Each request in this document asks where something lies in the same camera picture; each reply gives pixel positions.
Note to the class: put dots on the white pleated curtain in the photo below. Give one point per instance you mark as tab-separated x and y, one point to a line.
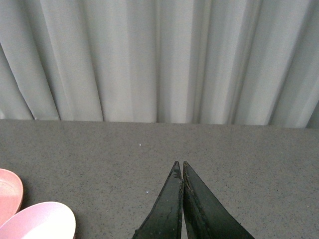
253	62

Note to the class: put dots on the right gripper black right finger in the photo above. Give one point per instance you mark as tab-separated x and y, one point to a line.
205	216

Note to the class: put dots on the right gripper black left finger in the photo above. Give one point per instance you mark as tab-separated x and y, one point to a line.
165	218

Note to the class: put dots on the pink round plate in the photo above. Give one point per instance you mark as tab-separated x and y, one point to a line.
11	194

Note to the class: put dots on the light pink bowl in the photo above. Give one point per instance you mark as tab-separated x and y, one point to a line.
46	220

